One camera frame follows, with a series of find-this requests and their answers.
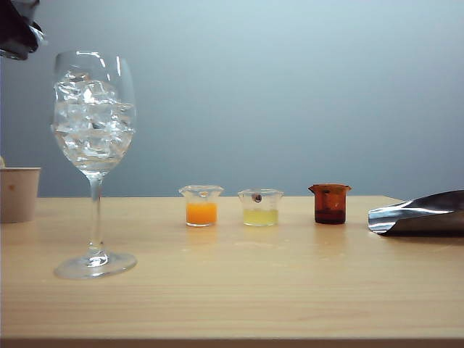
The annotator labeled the stainless steel ice scoop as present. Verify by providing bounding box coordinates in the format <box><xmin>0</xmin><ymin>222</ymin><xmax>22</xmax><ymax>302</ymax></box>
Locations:
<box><xmin>367</xmin><ymin>190</ymin><xmax>464</xmax><ymax>239</ymax></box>

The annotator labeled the amber glass measuring cup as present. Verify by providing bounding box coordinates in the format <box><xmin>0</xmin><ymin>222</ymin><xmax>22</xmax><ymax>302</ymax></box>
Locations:
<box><xmin>307</xmin><ymin>183</ymin><xmax>353</xmax><ymax>225</ymax></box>

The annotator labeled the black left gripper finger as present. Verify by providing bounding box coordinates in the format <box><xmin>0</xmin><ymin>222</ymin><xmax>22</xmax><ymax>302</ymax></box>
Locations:
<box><xmin>0</xmin><ymin>0</ymin><xmax>49</xmax><ymax>51</ymax></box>

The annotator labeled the clear cup with orange juice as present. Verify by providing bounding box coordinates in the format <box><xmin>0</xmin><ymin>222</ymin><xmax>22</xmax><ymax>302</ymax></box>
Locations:
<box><xmin>178</xmin><ymin>185</ymin><xmax>225</xmax><ymax>228</ymax></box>

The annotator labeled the smoked grey measuring cup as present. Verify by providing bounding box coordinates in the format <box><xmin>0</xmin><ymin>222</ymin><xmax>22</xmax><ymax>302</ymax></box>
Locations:
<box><xmin>0</xmin><ymin>46</ymin><xmax>30</xmax><ymax>61</ymax></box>

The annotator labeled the clear cup with wooden handle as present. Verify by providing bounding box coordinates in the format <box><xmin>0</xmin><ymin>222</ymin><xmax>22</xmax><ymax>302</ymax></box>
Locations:
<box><xmin>237</xmin><ymin>188</ymin><xmax>285</xmax><ymax>228</ymax></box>

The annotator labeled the beige paper cup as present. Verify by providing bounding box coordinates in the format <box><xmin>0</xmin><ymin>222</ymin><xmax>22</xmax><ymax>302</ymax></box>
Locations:
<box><xmin>0</xmin><ymin>167</ymin><xmax>43</xmax><ymax>224</ymax></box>

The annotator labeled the wine glass with ice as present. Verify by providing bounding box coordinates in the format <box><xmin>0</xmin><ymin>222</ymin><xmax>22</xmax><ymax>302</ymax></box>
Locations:
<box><xmin>49</xmin><ymin>51</ymin><xmax>139</xmax><ymax>281</ymax></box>

